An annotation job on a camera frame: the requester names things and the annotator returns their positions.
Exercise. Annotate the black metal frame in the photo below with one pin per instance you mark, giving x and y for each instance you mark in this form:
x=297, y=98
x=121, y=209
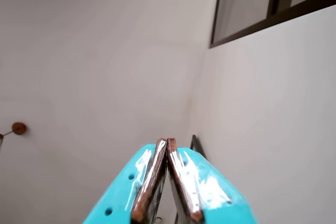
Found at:
x=196, y=144

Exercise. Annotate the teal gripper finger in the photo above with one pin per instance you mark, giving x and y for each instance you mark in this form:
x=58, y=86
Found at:
x=118, y=190
x=223, y=212

